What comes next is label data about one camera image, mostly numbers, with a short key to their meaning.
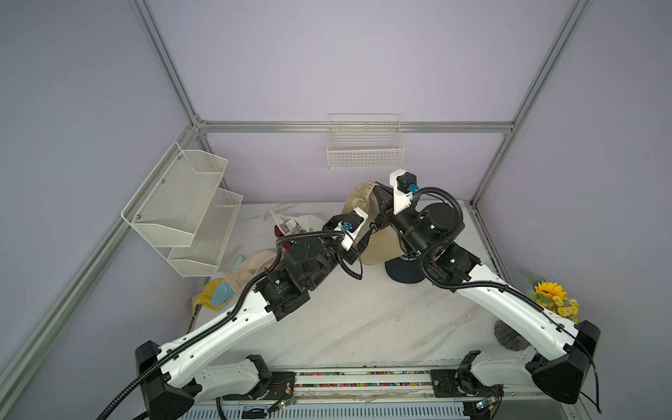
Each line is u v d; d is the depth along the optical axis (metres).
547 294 0.65
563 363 0.39
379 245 0.72
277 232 0.93
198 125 0.91
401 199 0.51
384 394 0.73
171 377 0.38
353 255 0.54
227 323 0.43
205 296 0.90
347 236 0.47
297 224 0.96
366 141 0.95
